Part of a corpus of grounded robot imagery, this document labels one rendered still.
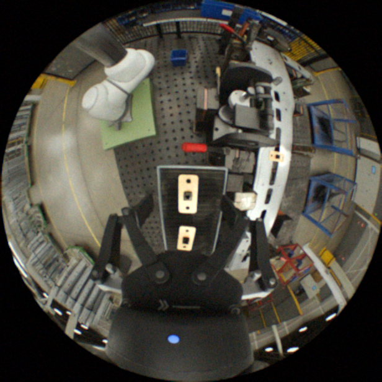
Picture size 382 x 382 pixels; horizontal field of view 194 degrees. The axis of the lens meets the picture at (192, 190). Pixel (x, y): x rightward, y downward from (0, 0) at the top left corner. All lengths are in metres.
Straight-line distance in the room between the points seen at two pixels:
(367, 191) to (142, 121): 8.54
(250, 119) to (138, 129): 0.58
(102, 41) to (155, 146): 0.62
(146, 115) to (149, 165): 0.30
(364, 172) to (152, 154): 8.39
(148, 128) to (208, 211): 0.56
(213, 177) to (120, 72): 0.52
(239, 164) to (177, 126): 0.48
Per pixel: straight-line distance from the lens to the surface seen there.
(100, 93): 0.57
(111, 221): 0.15
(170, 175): 0.22
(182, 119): 0.71
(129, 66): 0.56
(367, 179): 8.18
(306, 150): 0.57
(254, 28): 0.54
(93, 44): 0.49
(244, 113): 0.26
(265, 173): 0.48
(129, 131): 0.72
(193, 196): 0.23
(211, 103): 0.33
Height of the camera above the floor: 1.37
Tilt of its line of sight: 71 degrees down
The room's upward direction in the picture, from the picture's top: 178 degrees clockwise
